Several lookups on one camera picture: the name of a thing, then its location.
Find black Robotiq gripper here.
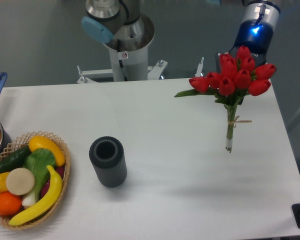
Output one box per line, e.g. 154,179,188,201
215,47,267,73

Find red tulip bouquet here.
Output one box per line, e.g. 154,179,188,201
175,45,277,152

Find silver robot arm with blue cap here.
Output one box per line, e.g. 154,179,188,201
81,0,273,79

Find silver wrist with blue light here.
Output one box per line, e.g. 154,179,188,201
233,0,283,55

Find dark grey ribbed vase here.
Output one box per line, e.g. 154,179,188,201
89,136,127,188

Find dark red vegetable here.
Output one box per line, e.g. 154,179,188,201
40,166,65,199

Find yellow banana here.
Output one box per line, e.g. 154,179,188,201
8,165,63,226

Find green bok choy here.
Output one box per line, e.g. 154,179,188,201
22,148,56,208

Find woven wicker basket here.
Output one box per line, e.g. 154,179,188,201
0,131,71,230

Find green cucumber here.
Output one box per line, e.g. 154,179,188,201
0,145,31,174

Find beige round disc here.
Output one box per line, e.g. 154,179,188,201
5,167,35,196

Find orange fruit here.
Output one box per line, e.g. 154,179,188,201
0,191,22,216

